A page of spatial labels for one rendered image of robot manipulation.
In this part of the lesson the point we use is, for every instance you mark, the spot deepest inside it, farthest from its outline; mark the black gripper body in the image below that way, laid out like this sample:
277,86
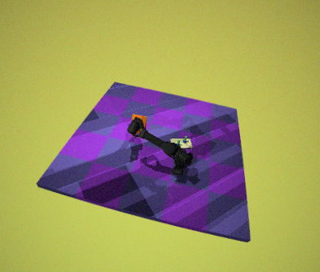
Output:
178,170

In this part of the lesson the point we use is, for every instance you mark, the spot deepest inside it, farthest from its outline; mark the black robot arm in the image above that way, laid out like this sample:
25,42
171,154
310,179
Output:
170,149

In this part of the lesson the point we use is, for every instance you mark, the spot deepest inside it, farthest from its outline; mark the pale yellow circuit board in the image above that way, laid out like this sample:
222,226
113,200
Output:
183,142

